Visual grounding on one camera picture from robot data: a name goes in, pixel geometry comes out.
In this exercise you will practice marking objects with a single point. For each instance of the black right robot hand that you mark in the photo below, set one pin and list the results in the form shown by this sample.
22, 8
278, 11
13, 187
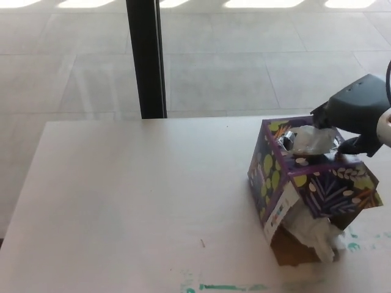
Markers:
357, 107

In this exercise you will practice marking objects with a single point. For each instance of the white tissue sheet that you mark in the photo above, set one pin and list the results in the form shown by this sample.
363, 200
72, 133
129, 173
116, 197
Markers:
311, 140

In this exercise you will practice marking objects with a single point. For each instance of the purple floral tissue box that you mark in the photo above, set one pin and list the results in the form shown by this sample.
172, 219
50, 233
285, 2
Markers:
323, 189

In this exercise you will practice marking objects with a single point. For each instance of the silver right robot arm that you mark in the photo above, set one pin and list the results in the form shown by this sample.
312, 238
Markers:
385, 128

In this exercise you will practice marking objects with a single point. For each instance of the crumpled white tissue wad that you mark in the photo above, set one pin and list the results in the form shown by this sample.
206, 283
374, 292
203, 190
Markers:
311, 232

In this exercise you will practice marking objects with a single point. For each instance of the black window frame post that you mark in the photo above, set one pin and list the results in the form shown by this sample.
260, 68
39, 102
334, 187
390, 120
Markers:
146, 61

